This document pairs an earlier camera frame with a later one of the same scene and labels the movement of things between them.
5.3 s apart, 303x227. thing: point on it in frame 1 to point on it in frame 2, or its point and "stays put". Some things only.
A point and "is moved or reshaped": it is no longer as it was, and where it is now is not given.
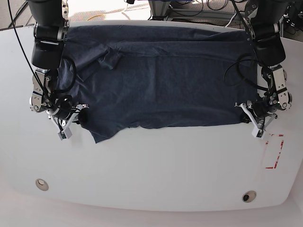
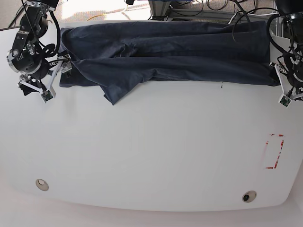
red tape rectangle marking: (280, 152) stays put
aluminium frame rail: (160, 8) stays put
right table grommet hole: (248, 196) stays put
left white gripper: (66, 131) to (64, 64)
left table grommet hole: (42, 184) stays put
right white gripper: (258, 132) to (285, 93)
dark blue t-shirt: (120, 78) is moved or reshaped
